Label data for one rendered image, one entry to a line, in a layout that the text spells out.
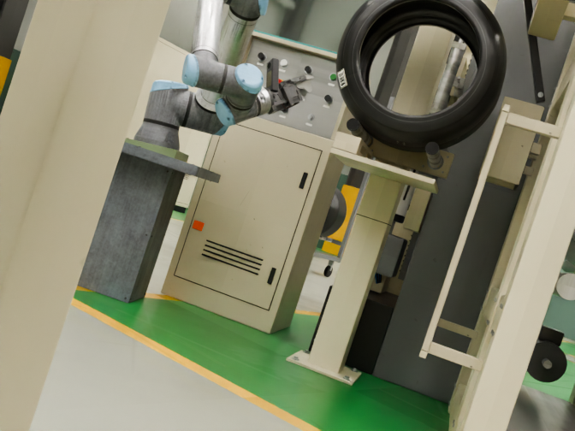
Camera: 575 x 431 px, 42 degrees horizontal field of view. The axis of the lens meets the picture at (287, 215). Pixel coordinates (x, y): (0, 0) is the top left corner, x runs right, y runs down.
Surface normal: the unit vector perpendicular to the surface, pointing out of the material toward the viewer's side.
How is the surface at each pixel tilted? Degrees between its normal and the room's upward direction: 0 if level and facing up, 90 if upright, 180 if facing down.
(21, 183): 90
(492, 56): 87
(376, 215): 90
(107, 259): 90
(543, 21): 162
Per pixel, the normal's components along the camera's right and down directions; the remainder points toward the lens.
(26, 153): -0.54, -0.17
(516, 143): -0.22, -0.06
